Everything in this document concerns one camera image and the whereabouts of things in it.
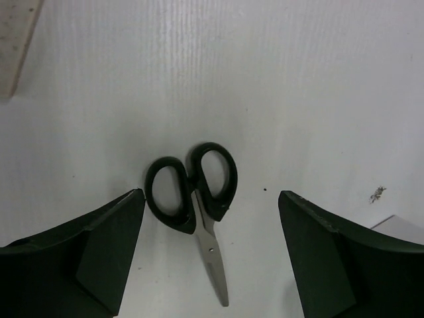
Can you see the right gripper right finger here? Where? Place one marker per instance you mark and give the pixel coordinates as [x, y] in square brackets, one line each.
[343, 269]

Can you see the black handled scissors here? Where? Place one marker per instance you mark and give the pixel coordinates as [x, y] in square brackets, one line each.
[200, 209]

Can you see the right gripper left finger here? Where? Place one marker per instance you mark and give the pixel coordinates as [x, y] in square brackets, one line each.
[77, 269]

